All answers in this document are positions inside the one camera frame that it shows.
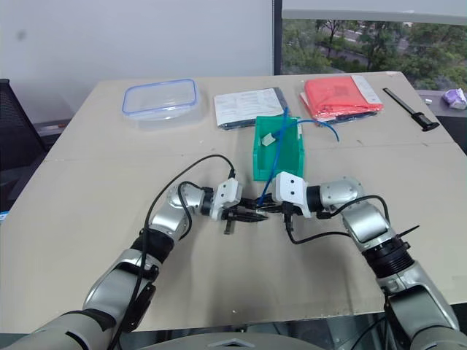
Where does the dark packet with white sheet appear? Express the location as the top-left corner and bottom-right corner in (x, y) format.
(212, 87), (289, 131)

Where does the blue cable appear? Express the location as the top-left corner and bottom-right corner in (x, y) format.
(257, 106), (341, 207)

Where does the black plastic caliper tool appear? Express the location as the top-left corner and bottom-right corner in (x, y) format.
(382, 87), (441, 133)

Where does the grey robot torso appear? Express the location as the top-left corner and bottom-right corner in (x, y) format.
(136, 329), (331, 350)

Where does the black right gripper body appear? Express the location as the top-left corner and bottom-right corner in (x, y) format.
(271, 199), (303, 232)

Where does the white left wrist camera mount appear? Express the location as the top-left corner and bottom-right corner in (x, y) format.
(210, 178), (244, 222)

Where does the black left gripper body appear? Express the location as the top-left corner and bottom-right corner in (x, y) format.
(222, 198), (253, 236)

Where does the crumpled purple cloth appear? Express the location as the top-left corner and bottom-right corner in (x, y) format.
(441, 88), (467, 110)

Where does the red cloth in clear bag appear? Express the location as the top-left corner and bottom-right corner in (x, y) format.
(299, 74), (385, 123)

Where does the clear container with blue rim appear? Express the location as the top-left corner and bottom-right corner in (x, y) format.
(122, 78), (207, 131)

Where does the grey roller blind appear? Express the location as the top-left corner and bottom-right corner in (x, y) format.
(282, 8), (467, 27)

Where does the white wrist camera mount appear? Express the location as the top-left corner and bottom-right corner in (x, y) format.
(210, 178), (244, 222)
(273, 171), (312, 219)

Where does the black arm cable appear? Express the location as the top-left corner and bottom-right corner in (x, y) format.
(107, 154), (237, 350)
(283, 195), (390, 245)

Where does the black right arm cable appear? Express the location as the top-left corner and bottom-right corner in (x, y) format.
(283, 195), (390, 245)

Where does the black mesh chair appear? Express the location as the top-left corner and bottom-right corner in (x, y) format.
(0, 78), (49, 217)

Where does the green plastic bin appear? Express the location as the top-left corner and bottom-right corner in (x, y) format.
(252, 114), (305, 182)

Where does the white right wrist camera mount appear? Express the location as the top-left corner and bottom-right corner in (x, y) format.
(273, 171), (312, 219)

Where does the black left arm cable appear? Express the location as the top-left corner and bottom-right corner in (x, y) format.
(107, 154), (237, 350)

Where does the dark window frame post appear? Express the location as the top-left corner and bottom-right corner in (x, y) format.
(271, 0), (286, 77)

